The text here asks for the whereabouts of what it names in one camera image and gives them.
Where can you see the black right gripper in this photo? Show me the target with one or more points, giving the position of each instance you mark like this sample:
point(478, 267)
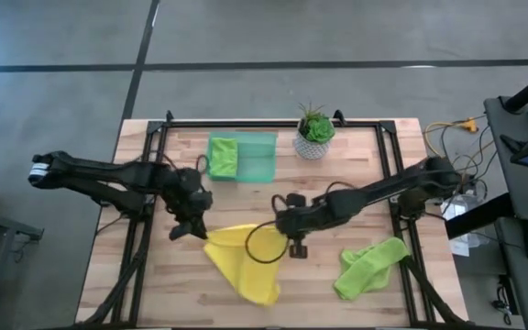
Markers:
point(305, 215)

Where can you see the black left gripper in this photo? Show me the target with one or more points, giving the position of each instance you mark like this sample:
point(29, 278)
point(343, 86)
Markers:
point(186, 192)

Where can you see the yellow microfiber towel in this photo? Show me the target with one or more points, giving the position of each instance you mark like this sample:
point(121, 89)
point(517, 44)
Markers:
point(245, 270)

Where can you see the lime green towel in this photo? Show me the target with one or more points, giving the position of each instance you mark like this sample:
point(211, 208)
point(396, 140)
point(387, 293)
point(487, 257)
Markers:
point(365, 270)

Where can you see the green microfiber towel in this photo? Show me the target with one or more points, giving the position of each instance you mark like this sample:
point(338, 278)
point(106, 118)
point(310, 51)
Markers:
point(223, 158)

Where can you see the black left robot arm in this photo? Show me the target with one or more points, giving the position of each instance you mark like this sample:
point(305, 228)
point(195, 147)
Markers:
point(108, 174)

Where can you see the translucent green plastic bin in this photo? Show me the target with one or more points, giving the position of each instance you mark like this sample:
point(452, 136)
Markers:
point(257, 158)

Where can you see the potted plant white geometric pot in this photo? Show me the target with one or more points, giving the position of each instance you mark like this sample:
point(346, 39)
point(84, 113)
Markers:
point(314, 137)

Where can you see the white power supply box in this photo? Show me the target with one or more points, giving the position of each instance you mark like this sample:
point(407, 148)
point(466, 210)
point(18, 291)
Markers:
point(456, 211)

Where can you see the grey office desk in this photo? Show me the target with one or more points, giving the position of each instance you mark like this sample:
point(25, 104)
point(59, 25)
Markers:
point(520, 197)

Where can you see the black aluminium table frame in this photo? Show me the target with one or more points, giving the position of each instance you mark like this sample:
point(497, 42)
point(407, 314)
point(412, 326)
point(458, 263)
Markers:
point(268, 124)

